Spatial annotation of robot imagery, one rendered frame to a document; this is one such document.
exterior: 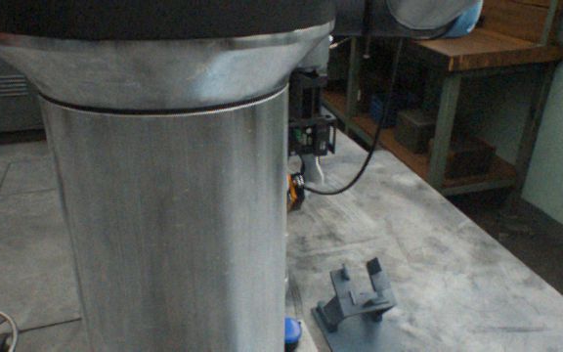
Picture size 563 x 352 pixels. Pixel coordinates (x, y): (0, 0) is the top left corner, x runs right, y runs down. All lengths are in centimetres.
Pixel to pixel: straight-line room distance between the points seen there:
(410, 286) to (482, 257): 17
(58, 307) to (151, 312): 198
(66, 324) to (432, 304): 152
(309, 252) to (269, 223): 74
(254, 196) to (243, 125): 3
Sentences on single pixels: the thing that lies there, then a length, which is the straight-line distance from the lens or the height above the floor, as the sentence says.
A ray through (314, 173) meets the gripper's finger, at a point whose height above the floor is 101.
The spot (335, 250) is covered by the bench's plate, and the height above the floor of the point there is 80.
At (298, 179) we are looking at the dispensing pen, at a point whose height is 100.
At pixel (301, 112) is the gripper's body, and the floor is 112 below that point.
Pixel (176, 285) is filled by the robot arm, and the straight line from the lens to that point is 17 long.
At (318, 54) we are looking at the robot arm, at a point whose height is 119.
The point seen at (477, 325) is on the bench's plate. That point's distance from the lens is 83.
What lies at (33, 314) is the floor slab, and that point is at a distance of 217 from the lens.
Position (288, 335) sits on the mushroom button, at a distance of 66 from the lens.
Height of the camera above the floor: 134
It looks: 28 degrees down
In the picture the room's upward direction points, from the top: straight up
